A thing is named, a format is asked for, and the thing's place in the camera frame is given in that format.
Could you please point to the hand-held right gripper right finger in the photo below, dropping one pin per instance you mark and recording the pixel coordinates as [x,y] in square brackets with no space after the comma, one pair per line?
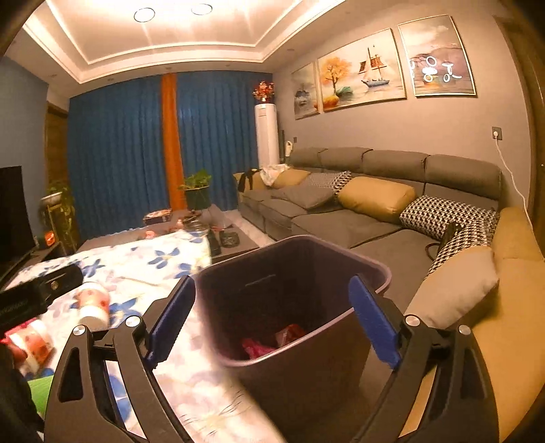
[377,323]

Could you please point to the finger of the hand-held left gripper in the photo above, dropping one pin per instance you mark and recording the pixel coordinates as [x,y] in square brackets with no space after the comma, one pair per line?
[59,282]

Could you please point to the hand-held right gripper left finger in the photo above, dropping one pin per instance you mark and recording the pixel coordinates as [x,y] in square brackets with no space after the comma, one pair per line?
[170,323]

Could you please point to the red white plastic bag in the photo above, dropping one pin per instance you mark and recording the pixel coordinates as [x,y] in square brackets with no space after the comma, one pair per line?
[291,334]
[30,343]

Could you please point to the green foam net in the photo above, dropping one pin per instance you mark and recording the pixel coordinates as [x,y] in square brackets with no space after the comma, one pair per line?
[42,394]

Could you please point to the pink plastic bag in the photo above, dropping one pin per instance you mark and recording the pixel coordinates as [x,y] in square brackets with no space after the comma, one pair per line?
[257,348]

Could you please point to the grey plastic bin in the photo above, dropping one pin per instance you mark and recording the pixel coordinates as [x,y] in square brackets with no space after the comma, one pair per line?
[298,370]

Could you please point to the grey television cabinet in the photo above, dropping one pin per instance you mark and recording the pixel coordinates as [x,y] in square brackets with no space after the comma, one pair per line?
[38,260]

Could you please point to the small orange radio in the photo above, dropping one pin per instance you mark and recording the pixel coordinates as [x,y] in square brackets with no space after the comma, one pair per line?
[49,239]

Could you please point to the gold plant stand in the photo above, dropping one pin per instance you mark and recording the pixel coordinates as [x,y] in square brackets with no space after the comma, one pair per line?
[64,228]

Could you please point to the white blue floral sheet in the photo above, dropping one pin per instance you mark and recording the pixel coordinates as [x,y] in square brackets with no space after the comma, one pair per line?
[170,260]

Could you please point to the black flat television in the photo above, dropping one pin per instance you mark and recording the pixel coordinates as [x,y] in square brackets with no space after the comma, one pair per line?
[15,213]

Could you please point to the potted plant white pot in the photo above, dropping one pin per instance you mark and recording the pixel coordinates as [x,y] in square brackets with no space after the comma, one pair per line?
[57,196]

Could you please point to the beige houndstooth pillow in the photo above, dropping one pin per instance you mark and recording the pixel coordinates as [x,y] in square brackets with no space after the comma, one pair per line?
[455,281]

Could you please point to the glass bowl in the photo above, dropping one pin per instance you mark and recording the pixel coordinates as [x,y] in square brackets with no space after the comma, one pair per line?
[193,225]

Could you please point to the grey coffee table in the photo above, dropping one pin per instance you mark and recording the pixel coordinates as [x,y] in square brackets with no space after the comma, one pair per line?
[242,247]

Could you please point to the flat printed box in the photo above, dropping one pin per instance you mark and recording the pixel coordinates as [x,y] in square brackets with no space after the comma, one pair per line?
[156,217]

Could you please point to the yellow pillow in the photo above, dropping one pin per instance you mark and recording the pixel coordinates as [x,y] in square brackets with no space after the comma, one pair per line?
[291,178]
[377,198]

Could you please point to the large yellow sofa cushion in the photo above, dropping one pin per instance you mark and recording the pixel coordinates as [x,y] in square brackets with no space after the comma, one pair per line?
[511,306]

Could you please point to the blue curtain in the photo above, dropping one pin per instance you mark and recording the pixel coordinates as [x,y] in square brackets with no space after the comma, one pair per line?
[115,157]
[223,136]

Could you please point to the brown wooden panel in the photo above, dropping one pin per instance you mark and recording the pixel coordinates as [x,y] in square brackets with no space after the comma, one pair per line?
[56,145]

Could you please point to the potted plant dark planter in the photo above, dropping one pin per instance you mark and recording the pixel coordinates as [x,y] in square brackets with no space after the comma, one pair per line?
[196,187]

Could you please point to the grey pillow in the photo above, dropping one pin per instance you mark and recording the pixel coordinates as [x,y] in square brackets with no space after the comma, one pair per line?
[308,196]

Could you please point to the grey sectional sofa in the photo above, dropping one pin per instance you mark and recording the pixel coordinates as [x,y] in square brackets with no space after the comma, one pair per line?
[383,164]

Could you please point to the orange curtain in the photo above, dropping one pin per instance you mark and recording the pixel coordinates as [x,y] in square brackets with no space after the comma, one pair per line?
[172,140]

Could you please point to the white cloth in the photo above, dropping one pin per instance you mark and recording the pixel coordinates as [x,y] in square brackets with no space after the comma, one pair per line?
[272,172]

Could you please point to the white tower air conditioner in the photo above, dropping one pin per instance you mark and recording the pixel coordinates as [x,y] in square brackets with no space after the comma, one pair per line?
[267,134]

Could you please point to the small landscape painting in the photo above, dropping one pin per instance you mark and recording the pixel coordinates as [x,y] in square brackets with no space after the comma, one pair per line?
[305,91]

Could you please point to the artificial flower arrangement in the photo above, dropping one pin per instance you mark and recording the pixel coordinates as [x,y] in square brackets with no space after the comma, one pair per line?
[263,91]

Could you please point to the sailboat painting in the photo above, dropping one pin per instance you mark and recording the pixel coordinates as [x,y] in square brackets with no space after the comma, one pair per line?
[362,70]

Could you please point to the tall framed painting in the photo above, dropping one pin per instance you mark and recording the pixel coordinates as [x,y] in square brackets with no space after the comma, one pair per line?
[436,55]

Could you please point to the round ceiling light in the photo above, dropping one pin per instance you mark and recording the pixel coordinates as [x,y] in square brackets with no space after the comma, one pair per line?
[143,15]
[201,9]

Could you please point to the wall outlet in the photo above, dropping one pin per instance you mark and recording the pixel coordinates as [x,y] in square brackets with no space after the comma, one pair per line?
[497,133]

